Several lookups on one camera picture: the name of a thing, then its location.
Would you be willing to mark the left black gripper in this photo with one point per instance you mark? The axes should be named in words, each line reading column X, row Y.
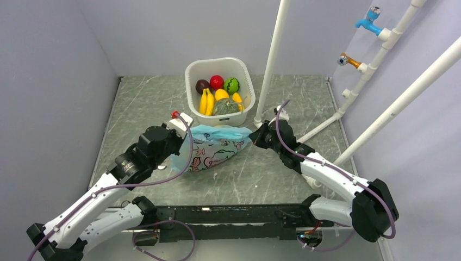
column 179, row 140

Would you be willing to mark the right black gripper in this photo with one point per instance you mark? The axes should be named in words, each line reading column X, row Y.
column 257, row 136

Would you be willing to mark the light blue plastic bag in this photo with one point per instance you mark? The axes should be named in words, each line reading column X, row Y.
column 210, row 146

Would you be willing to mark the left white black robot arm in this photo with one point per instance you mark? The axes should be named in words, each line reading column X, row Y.
column 79, row 229

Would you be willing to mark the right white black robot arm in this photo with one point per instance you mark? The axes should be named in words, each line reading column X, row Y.
column 366, row 206

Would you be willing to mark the small yellow fake fruit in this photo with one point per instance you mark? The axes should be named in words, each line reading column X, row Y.
column 238, row 100

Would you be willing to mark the grey green fake melon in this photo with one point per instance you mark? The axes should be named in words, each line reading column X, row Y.
column 225, row 106

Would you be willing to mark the yellow fake banana bunch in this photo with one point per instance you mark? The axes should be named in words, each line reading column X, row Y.
column 207, row 103

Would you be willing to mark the green fake watermelon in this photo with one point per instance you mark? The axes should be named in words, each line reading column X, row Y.
column 231, row 85

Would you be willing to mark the orange yellow fake mango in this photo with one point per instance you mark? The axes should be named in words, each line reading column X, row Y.
column 221, row 94

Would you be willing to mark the dark brown fake fruit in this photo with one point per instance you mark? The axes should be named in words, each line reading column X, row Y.
column 201, row 85

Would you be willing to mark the red fake apple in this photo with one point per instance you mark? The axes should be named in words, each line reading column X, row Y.
column 216, row 82

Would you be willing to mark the white plastic basket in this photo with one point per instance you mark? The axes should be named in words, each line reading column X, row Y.
column 225, row 67

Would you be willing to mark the orange brass tap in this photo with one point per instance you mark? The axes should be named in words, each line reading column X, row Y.
column 344, row 59

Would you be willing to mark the blue plastic tap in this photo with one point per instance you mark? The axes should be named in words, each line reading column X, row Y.
column 368, row 22

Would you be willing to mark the diagonal white pipe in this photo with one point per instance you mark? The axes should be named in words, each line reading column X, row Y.
column 440, row 66

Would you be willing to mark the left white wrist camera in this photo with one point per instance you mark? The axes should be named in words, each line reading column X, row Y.
column 180, row 123

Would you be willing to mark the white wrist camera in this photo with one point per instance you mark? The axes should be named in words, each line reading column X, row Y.
column 180, row 123
column 280, row 113

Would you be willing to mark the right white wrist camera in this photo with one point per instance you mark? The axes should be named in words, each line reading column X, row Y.
column 280, row 113

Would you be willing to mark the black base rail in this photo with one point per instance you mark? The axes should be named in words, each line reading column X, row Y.
column 171, row 224

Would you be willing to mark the white pvc pipe frame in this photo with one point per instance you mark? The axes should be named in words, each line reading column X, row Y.
column 306, row 73

